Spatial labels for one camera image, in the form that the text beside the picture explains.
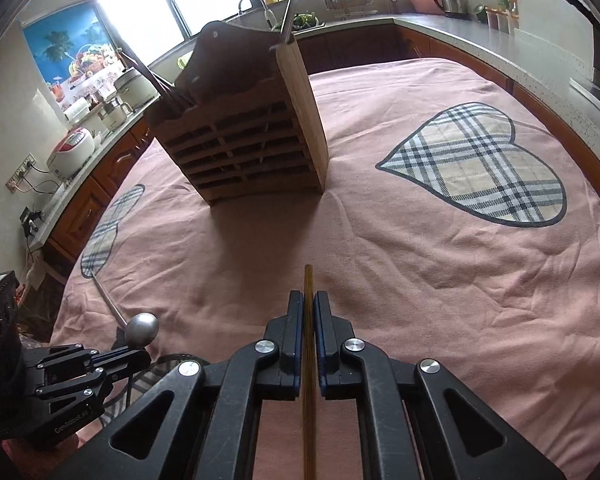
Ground tropical fruit wall poster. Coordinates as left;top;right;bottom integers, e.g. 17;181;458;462
22;7;117;113

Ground metal spoon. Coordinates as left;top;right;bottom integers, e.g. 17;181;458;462
94;275;160;350

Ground green vegetables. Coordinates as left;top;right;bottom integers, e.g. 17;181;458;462
270;11;322;34

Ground light bamboo chopstick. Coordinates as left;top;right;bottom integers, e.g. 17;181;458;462
302;263;316;480

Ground wall power strip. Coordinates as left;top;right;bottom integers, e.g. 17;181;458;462
6;154;37;194

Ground chrome kitchen faucet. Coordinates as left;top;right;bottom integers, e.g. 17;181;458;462
237;0;277;30

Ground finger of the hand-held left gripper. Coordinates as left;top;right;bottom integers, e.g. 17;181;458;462
24;342;151;372
35;355;152;412

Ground wooden utensil holder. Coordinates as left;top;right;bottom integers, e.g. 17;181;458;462
144;20;331;207

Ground white and red rice cooker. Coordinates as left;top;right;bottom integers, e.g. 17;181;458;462
46;127;97;179

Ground pink blanket with plaid hearts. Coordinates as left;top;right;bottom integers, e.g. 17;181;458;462
50;57;600;480

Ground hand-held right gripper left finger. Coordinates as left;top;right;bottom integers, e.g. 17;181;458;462
67;289;306;480

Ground black wok with handle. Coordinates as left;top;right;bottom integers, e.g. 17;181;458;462
522;0;600;98

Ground seasoning jars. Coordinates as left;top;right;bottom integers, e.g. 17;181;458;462
484;0;522;34

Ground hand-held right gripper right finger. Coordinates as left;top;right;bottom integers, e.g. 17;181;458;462
314;290;566;480

